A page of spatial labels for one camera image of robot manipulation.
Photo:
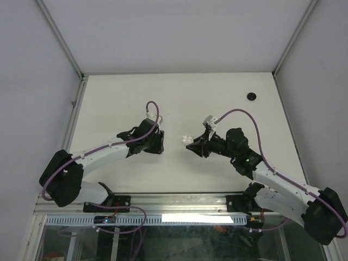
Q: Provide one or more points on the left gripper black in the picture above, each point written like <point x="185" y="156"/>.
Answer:
<point x="158" y="147"/>

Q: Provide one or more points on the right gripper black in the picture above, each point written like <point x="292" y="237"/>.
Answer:
<point x="199" y="147"/>

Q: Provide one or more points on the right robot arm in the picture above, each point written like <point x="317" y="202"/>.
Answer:
<point x="319" y="212"/>

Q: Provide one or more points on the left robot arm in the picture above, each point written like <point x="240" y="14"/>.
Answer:
<point x="62" y="180"/>

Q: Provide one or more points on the small circuit board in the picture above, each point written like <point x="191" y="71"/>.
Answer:
<point x="108" y="219"/>

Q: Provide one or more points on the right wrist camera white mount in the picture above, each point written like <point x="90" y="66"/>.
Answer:
<point x="210" y="122"/>

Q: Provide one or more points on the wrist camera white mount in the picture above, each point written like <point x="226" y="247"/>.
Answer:
<point x="210" y="122"/>
<point x="154" y="119"/>

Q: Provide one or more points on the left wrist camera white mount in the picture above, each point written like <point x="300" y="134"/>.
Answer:
<point x="154" y="119"/>

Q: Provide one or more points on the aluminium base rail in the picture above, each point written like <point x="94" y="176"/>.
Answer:
<point x="152" y="204"/>

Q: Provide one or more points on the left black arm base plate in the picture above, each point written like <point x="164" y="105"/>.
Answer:
<point x="119" y="204"/>

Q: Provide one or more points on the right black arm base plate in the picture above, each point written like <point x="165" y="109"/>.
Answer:
<point x="239" y="203"/>

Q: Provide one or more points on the grey slotted cable duct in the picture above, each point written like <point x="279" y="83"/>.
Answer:
<point x="150" y="220"/>

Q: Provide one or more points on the aluminium frame post left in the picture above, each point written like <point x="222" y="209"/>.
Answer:
<point x="46" y="15"/>

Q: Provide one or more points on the aluminium frame post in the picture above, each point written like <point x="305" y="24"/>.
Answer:
<point x="46" y="15"/>
<point x="295" y="35"/>

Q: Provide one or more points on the aluminium frame post right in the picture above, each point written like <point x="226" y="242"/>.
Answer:
<point x="295" y="35"/>

